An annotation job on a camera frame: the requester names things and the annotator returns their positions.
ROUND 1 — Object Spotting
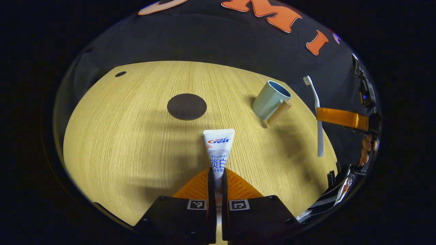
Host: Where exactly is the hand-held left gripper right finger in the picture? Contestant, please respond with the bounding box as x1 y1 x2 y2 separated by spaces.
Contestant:
221 167 302 245

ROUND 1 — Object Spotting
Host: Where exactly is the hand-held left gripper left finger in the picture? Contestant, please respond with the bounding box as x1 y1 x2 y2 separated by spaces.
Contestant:
135 167 217 245

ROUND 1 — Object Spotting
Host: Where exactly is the white toothbrush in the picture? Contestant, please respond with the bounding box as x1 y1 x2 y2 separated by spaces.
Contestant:
303 76 324 157

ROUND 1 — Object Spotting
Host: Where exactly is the white toothpaste tube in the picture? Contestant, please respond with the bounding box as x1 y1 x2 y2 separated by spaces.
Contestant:
203 129 236 225

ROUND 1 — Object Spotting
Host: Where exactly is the pale green cup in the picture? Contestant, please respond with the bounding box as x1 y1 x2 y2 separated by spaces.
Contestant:
252 80 293 127

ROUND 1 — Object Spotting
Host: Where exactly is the dark round coaster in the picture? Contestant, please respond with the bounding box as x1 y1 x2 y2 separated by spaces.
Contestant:
167 93 207 120

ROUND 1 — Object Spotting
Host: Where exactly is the black backdrop cloth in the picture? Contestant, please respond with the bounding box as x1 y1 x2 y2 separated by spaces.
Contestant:
54 0 375 164

